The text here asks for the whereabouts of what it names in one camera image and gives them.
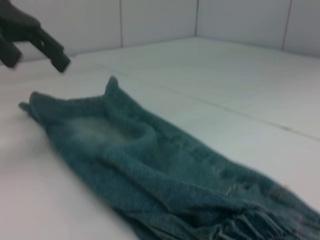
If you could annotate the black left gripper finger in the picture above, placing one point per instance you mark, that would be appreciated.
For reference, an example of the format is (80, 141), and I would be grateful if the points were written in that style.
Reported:
(53, 53)
(10, 55)

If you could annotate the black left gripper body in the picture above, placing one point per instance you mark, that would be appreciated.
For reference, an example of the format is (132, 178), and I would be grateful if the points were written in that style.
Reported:
(17, 22)

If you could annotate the blue denim shorts with print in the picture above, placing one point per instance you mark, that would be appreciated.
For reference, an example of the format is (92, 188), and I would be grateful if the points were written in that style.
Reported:
(162, 162)

